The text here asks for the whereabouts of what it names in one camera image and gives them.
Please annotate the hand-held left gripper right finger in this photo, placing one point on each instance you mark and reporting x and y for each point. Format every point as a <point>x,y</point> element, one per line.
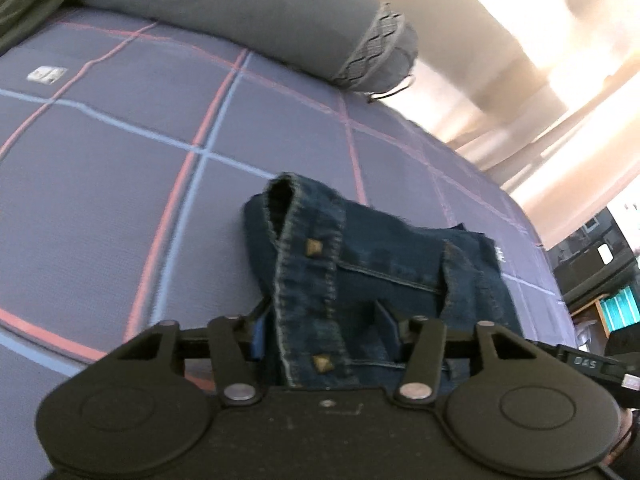
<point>387,325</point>

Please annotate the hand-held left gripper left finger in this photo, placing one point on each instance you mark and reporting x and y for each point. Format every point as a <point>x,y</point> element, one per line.
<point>258,340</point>

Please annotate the blue denim jacket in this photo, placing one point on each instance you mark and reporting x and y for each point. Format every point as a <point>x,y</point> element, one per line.
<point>370,270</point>

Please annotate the person's right hand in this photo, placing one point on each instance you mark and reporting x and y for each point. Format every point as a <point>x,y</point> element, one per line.
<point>626,437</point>

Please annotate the wooden side table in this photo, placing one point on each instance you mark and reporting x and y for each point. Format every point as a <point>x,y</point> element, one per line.
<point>592,312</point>

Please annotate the teal striped box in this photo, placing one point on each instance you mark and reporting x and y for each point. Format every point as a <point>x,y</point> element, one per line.
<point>622,307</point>

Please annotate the dark cluttered shelf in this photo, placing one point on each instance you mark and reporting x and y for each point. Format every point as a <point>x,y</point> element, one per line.
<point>595,260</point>

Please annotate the plaid blue bed sheet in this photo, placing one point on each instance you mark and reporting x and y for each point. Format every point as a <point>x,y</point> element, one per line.
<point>100,160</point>

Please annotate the grey bolster pillow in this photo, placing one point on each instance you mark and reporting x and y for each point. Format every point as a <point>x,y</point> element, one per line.
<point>240,10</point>

